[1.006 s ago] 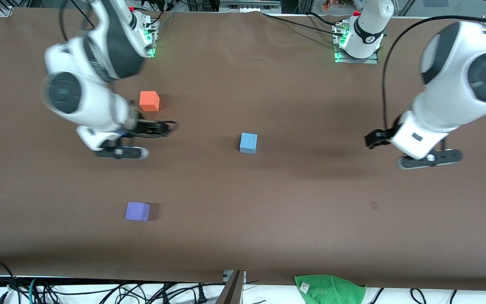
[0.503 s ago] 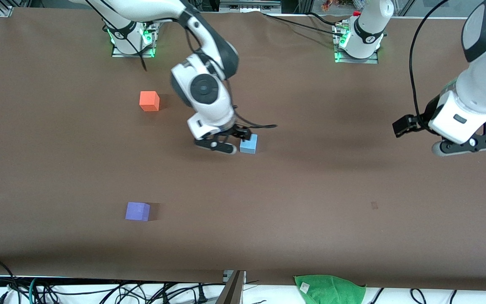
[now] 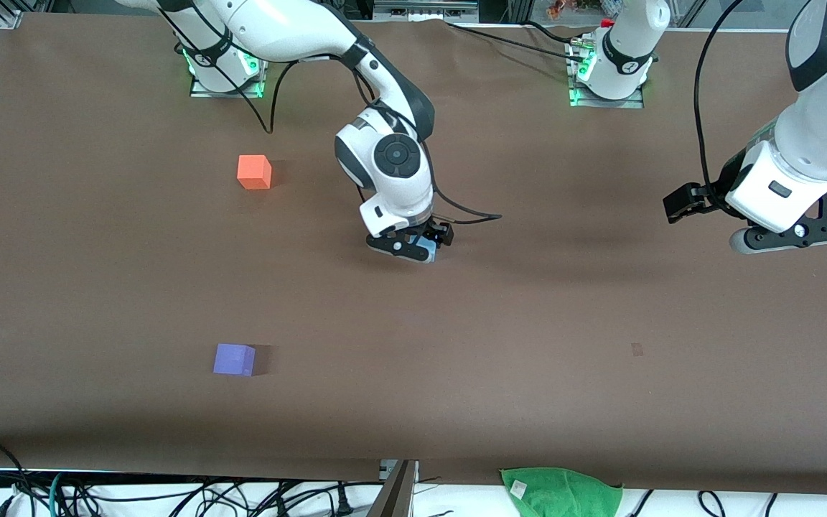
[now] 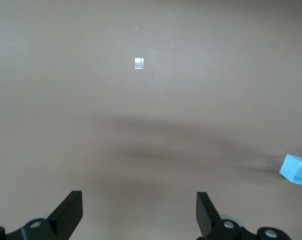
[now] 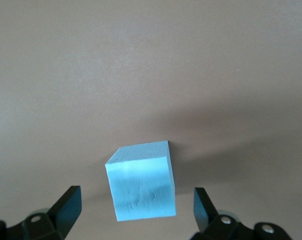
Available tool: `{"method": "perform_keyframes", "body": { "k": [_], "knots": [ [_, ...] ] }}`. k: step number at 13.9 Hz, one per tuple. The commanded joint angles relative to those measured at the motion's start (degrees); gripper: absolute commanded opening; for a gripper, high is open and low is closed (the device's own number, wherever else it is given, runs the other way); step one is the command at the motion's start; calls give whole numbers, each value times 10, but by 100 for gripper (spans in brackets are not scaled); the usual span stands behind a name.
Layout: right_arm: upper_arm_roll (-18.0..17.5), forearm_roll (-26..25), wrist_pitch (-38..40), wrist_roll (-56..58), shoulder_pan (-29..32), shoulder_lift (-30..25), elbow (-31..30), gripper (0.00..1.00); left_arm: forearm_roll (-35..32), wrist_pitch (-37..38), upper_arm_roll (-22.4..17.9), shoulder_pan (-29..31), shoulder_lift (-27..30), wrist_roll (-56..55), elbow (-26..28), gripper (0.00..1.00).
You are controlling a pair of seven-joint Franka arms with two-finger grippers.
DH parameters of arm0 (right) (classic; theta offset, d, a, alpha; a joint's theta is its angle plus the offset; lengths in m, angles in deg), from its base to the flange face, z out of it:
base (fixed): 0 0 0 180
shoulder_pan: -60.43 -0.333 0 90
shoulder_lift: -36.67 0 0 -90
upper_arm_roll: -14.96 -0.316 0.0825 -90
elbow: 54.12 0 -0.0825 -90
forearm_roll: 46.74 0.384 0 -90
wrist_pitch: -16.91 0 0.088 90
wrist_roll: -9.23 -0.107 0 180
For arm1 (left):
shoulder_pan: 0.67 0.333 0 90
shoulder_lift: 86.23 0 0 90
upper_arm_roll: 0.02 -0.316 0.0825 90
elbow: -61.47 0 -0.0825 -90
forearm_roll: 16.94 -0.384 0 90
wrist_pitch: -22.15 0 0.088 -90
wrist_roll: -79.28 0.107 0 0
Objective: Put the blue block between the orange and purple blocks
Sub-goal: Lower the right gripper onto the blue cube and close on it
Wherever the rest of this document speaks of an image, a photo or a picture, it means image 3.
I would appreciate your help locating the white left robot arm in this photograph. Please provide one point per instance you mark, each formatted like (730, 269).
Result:
(815, 122)

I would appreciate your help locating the brown table cover sheet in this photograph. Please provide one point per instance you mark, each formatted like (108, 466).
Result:
(413, 323)

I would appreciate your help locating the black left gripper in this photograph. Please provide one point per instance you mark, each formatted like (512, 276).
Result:
(728, 177)

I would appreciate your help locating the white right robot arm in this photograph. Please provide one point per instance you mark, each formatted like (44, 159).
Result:
(277, 29)

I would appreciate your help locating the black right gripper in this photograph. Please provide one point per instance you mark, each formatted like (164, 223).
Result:
(439, 231)

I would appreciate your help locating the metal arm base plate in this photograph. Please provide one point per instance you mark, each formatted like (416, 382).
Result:
(632, 103)
(202, 91)

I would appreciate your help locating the light blue block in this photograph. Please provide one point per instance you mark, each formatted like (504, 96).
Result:
(431, 249)

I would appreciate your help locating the green cloth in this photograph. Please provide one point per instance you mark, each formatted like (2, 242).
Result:
(564, 495)

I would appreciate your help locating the purple block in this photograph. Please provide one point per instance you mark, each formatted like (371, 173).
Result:
(234, 360)

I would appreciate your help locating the white cloth tag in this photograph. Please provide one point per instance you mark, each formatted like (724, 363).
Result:
(518, 489)

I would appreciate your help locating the orange block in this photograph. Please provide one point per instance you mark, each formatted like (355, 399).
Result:
(253, 172)

